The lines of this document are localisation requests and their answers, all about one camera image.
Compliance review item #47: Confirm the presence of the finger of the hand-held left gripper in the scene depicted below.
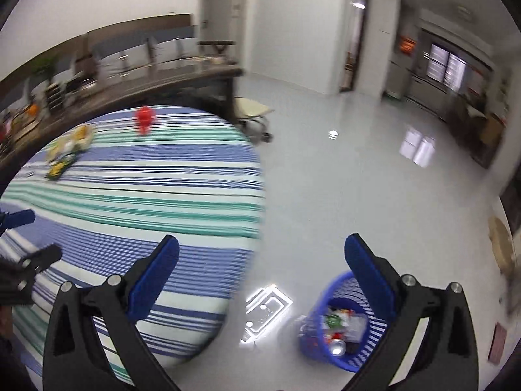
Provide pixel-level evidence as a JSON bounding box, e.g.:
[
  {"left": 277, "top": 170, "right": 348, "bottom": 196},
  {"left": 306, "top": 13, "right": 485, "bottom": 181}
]
[
  {"left": 0, "top": 209, "right": 36, "bottom": 237},
  {"left": 0, "top": 244, "right": 63, "bottom": 290}
]

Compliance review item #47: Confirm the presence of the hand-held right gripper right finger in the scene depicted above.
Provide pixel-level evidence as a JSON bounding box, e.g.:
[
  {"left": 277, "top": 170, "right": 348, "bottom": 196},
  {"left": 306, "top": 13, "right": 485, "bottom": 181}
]
[{"left": 344, "top": 233, "right": 481, "bottom": 391}]

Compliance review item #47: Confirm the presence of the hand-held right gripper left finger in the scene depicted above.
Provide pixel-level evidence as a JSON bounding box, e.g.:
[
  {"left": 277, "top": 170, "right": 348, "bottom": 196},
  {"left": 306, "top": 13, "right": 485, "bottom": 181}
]
[{"left": 43, "top": 234, "right": 182, "bottom": 391}]

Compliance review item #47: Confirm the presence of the blue plastic mesh basket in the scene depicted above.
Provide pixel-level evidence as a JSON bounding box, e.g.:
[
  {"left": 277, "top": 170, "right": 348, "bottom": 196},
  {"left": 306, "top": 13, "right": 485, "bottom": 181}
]
[{"left": 299, "top": 271, "right": 389, "bottom": 372}]

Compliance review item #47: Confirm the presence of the clear plastic wrapper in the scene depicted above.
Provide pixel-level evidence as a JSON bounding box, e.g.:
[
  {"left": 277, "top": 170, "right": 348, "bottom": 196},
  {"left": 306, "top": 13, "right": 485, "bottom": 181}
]
[{"left": 346, "top": 313, "right": 367, "bottom": 343}]

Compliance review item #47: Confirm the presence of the green yellow snack packet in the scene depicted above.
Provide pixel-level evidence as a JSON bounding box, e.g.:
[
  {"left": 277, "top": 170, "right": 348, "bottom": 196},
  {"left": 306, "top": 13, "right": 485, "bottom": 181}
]
[{"left": 45, "top": 159, "right": 76, "bottom": 180}]

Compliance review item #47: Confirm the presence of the pale snack packet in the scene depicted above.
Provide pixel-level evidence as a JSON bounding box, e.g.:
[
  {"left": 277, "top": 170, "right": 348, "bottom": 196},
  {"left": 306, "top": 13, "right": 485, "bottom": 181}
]
[{"left": 47, "top": 136, "right": 76, "bottom": 161}]

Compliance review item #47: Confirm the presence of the striped blue green tablecloth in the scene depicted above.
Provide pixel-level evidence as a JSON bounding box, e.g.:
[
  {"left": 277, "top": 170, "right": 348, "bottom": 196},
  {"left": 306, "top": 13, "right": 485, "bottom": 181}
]
[{"left": 0, "top": 105, "right": 267, "bottom": 385}]

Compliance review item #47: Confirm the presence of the yellow white snack packet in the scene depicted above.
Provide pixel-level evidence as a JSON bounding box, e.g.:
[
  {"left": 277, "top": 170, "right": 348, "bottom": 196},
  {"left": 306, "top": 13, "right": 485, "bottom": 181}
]
[{"left": 71, "top": 124, "right": 95, "bottom": 151}]

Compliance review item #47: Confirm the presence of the small desk rack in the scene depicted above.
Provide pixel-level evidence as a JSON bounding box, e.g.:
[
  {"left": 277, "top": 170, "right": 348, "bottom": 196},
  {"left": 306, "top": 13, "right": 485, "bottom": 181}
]
[{"left": 45, "top": 81, "right": 63, "bottom": 110}]

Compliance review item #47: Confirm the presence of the beige round stool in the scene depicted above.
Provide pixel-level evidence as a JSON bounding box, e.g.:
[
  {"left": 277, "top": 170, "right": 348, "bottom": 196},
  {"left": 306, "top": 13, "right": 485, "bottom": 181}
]
[{"left": 488, "top": 216, "right": 515, "bottom": 273}]

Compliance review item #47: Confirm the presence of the dark red book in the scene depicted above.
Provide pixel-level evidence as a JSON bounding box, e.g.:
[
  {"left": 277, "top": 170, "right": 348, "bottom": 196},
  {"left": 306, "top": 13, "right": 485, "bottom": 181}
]
[{"left": 487, "top": 323, "right": 507, "bottom": 364}]

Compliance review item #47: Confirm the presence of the small desk plant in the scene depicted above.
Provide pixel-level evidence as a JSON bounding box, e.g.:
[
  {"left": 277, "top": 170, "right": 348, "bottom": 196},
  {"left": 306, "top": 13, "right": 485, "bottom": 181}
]
[{"left": 30, "top": 57, "right": 58, "bottom": 86}]

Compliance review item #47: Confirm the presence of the small red object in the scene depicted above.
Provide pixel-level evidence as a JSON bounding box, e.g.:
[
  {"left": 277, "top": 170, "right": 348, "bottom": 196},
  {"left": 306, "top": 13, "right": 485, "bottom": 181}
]
[{"left": 135, "top": 106, "right": 156, "bottom": 135}]

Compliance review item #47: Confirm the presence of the dark glass cabinet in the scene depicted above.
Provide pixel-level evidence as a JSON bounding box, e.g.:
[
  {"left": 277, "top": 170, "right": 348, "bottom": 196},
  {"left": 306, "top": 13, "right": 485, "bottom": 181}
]
[{"left": 499, "top": 163, "right": 521, "bottom": 233}]

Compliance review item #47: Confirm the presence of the stack of cardboard boxes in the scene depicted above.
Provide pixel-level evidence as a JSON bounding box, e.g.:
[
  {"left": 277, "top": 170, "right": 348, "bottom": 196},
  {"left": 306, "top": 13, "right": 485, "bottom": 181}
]
[{"left": 464, "top": 90, "right": 509, "bottom": 167}]

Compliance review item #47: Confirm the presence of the beige office swivel chair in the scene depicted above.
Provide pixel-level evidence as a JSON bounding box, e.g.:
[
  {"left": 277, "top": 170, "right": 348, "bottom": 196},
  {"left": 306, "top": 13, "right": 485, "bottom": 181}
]
[{"left": 234, "top": 97, "right": 274, "bottom": 144}]

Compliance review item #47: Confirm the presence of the white counter cabinet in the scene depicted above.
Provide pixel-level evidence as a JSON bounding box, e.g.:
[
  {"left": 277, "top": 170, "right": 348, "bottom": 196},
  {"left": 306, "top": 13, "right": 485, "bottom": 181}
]
[{"left": 407, "top": 73, "right": 448, "bottom": 110}]

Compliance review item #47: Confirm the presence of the grey desk partition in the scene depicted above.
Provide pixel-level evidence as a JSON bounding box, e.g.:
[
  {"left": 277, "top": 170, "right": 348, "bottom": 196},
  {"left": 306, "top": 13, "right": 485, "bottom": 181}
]
[{"left": 87, "top": 14, "right": 196, "bottom": 78}]

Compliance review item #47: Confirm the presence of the window with blinds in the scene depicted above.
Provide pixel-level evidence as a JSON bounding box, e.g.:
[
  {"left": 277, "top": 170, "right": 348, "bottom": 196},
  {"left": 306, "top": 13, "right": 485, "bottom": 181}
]
[{"left": 423, "top": 43, "right": 467, "bottom": 90}]

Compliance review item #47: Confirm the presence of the red wall poster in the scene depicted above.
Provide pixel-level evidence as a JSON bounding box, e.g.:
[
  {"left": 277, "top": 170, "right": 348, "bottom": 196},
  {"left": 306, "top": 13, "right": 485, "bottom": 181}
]
[{"left": 397, "top": 35, "right": 418, "bottom": 55}]

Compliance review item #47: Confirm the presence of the wooden cross-frame stand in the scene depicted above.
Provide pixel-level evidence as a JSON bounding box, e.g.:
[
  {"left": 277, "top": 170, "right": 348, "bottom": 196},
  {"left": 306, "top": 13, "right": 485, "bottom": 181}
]
[{"left": 198, "top": 41, "right": 237, "bottom": 55}]

